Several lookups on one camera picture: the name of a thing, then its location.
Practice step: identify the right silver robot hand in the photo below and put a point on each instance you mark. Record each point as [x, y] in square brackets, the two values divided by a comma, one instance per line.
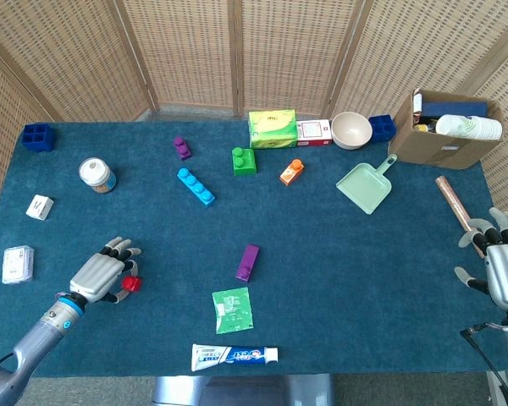
[506, 270]

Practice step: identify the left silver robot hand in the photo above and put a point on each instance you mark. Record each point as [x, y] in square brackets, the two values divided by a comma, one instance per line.
[95, 275]

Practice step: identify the red small block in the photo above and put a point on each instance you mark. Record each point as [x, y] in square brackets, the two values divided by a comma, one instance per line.
[132, 284]

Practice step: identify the long purple single-stud block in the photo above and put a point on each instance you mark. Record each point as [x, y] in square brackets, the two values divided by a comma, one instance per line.
[248, 262]

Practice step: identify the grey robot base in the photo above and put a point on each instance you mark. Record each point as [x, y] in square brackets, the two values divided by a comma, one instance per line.
[241, 391]

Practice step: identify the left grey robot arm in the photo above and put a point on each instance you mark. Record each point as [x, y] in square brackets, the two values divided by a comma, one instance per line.
[38, 338]

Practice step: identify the light blue long block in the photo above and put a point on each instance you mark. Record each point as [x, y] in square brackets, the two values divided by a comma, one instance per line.
[196, 187]

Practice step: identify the green block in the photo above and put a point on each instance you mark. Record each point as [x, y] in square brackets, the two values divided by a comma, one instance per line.
[244, 162]

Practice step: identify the orange block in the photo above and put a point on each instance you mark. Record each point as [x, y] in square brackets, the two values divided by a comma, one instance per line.
[291, 173]

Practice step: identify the white card pack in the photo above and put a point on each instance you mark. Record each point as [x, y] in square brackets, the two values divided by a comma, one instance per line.
[18, 264]

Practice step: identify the brown cylindrical roll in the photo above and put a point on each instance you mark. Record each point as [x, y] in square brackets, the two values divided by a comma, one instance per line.
[453, 201]

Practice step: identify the small white cube box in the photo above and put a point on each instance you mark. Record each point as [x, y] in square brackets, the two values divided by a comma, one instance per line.
[39, 207]

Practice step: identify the clear jar with white lid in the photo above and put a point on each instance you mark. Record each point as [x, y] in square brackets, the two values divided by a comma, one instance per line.
[95, 173]

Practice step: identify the cardboard box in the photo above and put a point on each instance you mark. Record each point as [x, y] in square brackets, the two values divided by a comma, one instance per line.
[432, 150]

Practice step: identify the green sachet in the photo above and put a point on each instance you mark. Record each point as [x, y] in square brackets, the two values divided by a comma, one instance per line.
[233, 311]

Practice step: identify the blue compartment tray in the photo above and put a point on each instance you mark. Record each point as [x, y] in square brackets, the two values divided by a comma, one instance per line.
[383, 129]
[38, 138]

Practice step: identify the small purple two-stud block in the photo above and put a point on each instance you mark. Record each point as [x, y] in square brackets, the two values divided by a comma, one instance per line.
[182, 149]

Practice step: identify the blue white toothpaste tube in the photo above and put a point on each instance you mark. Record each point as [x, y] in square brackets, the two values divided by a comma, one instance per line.
[233, 356]

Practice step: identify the mint green dustpan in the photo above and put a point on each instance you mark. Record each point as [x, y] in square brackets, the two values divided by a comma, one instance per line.
[364, 188]

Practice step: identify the dark blue flat box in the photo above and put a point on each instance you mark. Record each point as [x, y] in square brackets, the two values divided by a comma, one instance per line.
[455, 109]

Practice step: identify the blue carpet table cover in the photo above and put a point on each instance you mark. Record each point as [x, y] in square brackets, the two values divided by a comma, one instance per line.
[321, 245]

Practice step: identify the small white bottle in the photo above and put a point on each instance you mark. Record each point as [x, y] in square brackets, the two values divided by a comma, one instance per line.
[417, 101]

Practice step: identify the beige bowl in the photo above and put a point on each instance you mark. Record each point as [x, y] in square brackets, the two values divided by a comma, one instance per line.
[351, 131]

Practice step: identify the green tissue pack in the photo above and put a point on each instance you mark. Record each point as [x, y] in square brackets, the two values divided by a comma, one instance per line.
[273, 129]

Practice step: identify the red and white box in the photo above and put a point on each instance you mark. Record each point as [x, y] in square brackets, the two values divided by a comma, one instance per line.
[314, 132]

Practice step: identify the woven folding screen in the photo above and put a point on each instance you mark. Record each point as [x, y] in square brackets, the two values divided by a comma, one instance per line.
[186, 51]

